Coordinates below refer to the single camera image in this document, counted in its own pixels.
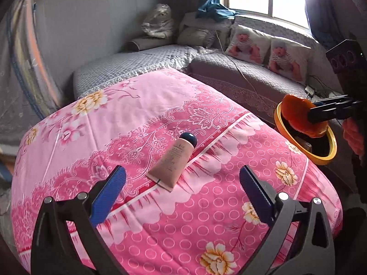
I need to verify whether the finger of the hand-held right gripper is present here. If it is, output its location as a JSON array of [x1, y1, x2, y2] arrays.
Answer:
[[308, 100, 363, 124], [313, 95, 354, 108]]

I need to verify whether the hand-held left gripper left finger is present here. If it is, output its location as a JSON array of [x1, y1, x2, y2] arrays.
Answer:
[[30, 165, 127, 275]]

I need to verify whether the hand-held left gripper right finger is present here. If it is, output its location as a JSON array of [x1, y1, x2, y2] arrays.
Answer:
[[239, 165, 336, 275]]

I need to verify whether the orange fluffy object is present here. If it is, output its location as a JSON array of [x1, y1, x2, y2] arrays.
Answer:
[[280, 93, 330, 138]]

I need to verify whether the yellow-rimmed black bin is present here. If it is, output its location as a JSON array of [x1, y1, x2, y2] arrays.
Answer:
[[273, 100, 338, 166]]

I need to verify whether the pink tube with dark cap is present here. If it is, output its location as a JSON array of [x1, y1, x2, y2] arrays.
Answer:
[[146, 132, 198, 191]]

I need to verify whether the person's right hand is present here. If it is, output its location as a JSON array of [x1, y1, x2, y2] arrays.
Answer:
[[342, 117, 367, 158]]

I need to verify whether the pink floral blanket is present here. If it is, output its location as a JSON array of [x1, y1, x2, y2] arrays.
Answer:
[[10, 68, 344, 275]]

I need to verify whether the dark blue curtain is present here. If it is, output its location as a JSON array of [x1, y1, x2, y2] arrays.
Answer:
[[303, 0, 346, 50]]

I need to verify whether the baby print pillow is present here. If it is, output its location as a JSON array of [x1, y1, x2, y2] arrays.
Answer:
[[225, 24, 272, 65], [267, 36, 312, 85]]

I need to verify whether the grey quilted sofa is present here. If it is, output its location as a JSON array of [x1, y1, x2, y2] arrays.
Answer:
[[72, 14, 347, 118]]

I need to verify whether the grey striped cushion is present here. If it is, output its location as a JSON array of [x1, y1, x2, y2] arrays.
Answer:
[[176, 24, 217, 48]]

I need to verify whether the plastic-wrapped mattress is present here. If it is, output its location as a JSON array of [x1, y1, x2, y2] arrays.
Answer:
[[0, 0, 63, 157]]

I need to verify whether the plush toy in plastic bag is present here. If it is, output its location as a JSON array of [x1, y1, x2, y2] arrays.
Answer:
[[140, 3, 175, 39]]

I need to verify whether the black cable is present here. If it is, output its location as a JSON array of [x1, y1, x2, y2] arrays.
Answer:
[[308, 74, 340, 96]]

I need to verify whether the cream cord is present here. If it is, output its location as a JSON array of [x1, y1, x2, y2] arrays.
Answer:
[[215, 29, 276, 113]]

